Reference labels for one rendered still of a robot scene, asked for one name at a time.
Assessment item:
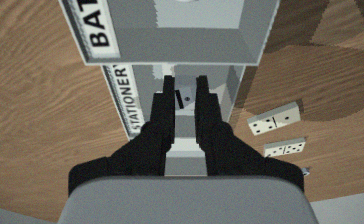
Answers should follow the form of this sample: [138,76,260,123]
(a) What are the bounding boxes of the grey hex nut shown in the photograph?
[301,168,310,176]

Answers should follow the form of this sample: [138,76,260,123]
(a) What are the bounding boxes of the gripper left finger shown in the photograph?
[68,75,175,198]

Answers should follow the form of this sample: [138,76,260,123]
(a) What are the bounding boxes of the white domino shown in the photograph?
[247,101,300,135]
[263,137,306,157]

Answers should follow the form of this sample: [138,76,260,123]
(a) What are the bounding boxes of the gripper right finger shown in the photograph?
[194,75,304,192]

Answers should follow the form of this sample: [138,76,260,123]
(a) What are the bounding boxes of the grey open-top bin labelled batteries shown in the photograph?
[58,0,281,176]

